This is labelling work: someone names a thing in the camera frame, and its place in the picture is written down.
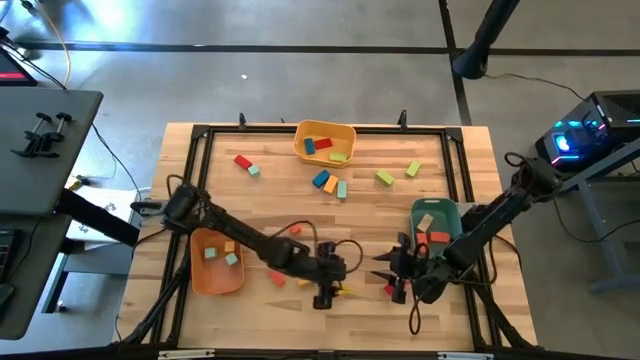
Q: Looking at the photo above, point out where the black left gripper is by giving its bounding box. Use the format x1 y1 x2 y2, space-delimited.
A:
298 241 355 310

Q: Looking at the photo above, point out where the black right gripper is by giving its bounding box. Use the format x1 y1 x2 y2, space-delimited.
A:
370 231 446 305

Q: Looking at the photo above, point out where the teal plastic bin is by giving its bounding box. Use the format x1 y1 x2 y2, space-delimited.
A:
409 197 465 260

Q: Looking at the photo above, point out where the orange plastic bin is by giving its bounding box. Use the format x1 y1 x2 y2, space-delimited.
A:
189 227 247 297

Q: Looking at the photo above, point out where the yellow plastic bin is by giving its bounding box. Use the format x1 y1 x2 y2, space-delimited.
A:
292 118 358 169

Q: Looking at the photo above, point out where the white board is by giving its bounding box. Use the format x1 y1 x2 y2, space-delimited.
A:
64 185 152 252

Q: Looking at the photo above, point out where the black lit computer tower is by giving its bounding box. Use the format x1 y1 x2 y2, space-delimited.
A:
533 88 640 169

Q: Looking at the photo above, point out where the grey metal plate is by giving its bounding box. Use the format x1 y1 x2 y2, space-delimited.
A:
62 238 134 275

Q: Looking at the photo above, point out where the black bar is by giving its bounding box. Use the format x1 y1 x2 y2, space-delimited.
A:
53 188 142 247

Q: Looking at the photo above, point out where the black stand pole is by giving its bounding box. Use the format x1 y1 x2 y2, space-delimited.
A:
451 0 522 81

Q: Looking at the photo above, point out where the yellow plug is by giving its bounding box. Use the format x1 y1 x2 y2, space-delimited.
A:
65 174 92 192

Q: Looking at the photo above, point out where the dark desk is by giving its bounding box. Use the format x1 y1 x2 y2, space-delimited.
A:
0 213 72 342

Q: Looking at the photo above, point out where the grey side table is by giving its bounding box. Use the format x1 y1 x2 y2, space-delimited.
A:
0 88 105 217

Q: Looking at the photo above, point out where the black screw clamp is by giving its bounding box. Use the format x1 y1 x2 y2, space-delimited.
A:
33 111 75 159
10 111 54 159

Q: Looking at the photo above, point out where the black keyboard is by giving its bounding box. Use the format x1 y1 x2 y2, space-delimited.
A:
0 228 22 284

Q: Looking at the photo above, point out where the laptop screen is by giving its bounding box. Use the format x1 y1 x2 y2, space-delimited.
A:
0 45 39 88

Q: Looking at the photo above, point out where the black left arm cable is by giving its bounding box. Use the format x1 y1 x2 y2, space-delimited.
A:
272 219 365 275

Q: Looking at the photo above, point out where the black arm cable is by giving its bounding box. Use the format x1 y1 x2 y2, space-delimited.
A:
407 294 426 336
272 219 365 275

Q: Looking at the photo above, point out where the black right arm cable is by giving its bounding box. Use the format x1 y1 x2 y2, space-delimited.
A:
407 294 426 336

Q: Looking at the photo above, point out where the silver bracket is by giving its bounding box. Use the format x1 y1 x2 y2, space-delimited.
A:
157 349 216 360
437 351 495 360

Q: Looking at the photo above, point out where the black frame brace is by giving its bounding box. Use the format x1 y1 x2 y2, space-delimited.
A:
467 277 539 351
119 249 194 347

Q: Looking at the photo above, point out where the black aluminium table frame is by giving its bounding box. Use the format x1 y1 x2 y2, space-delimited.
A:
167 123 496 354

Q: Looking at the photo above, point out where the thin black floor cable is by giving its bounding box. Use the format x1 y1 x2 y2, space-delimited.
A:
483 72 589 104
91 122 146 204
551 197 640 246

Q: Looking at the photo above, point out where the grey desk frame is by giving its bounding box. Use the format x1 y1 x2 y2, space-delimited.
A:
558 139 640 295

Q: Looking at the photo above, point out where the yellow cable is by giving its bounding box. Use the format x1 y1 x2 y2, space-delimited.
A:
33 0 73 90

